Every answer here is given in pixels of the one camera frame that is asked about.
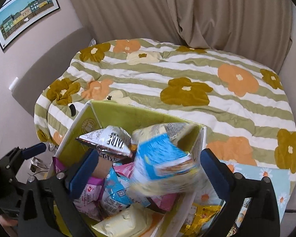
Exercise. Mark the black clip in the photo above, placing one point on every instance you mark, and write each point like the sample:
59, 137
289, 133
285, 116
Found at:
72, 110

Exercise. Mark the blue and white snack packet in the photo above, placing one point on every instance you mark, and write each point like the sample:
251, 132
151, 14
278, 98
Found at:
160, 163

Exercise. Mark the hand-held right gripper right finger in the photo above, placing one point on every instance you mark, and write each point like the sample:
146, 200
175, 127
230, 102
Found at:
214, 175

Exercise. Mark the white wall switch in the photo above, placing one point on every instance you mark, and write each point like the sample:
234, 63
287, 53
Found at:
13, 83

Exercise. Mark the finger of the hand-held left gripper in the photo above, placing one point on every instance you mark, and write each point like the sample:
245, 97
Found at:
35, 150

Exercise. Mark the pink striped snack packet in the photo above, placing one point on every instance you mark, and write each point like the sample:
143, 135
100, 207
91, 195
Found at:
162, 201

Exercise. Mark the floral striped blanket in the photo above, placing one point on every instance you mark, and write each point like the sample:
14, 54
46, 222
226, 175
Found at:
187, 79

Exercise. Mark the pale yellow chip packet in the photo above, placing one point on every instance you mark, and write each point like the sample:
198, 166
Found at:
128, 221

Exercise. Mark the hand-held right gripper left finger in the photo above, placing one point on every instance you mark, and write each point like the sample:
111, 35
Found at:
82, 175

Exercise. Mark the white and black snack packet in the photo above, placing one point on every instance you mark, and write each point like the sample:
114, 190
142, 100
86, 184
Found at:
108, 138

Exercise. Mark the light blue snack packet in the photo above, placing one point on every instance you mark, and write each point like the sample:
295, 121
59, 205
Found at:
118, 190

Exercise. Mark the light blue daisy-print cloth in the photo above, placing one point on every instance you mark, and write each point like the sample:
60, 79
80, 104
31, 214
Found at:
273, 177

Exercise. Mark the framed wall poster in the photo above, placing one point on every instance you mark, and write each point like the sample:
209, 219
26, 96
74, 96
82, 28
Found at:
24, 14

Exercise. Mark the gold snack packet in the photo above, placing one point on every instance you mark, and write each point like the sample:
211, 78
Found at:
202, 214

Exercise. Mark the beige curtain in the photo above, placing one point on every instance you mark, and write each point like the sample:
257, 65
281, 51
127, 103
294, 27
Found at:
187, 12

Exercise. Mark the lilac snack packet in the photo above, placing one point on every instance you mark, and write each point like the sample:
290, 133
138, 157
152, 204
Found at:
88, 197

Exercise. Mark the green cardboard box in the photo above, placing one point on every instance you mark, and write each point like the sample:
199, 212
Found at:
128, 116

